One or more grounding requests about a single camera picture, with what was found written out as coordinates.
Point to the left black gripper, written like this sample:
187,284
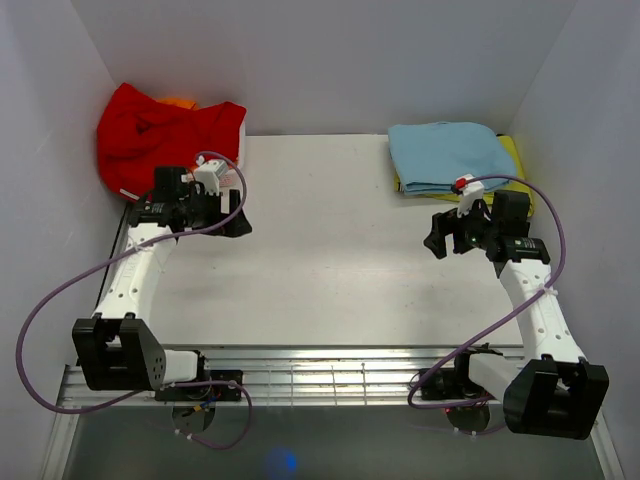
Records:
236,227

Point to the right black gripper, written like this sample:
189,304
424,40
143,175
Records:
447,223

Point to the red trousers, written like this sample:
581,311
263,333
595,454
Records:
136,134

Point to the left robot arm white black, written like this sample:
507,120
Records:
116,347

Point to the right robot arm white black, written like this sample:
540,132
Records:
557,392

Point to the light blue folded trousers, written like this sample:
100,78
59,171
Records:
428,158

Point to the yellow folded trousers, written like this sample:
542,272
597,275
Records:
510,147

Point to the orange trousers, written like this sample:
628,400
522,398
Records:
179,102

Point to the white plastic basket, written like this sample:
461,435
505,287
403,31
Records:
231,179

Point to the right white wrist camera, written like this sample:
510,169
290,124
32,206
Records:
468,190

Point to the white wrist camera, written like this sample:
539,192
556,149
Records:
209,172
468,190

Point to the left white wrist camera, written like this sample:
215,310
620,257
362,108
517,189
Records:
209,172

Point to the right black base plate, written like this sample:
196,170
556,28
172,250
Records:
447,384

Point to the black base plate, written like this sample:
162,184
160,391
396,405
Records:
447,384
201,394

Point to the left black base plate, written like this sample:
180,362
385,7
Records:
201,394

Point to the aluminium rail frame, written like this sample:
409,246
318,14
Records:
333,309

